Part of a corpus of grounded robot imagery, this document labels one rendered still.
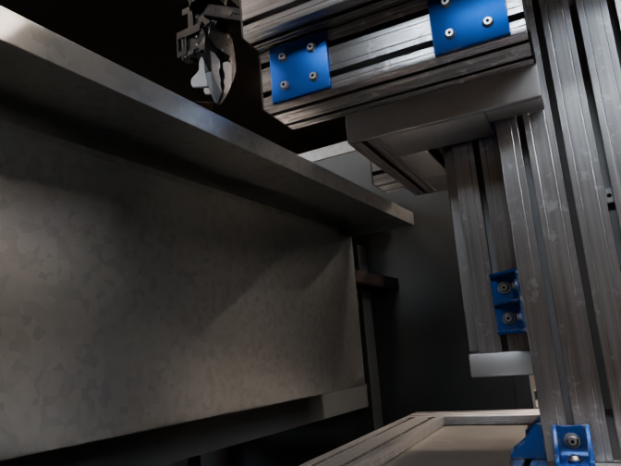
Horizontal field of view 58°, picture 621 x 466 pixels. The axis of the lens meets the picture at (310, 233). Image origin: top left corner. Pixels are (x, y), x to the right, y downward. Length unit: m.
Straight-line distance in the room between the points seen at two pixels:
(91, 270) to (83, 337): 0.08
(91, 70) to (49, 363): 0.32
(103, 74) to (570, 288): 0.60
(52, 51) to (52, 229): 0.23
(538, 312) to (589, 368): 0.09
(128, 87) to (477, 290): 0.55
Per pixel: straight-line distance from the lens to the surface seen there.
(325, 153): 1.87
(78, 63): 0.58
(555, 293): 0.79
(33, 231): 0.70
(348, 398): 1.48
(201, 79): 1.08
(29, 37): 0.56
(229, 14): 1.09
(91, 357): 0.73
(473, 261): 0.86
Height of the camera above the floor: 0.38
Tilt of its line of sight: 12 degrees up
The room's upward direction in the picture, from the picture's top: 4 degrees counter-clockwise
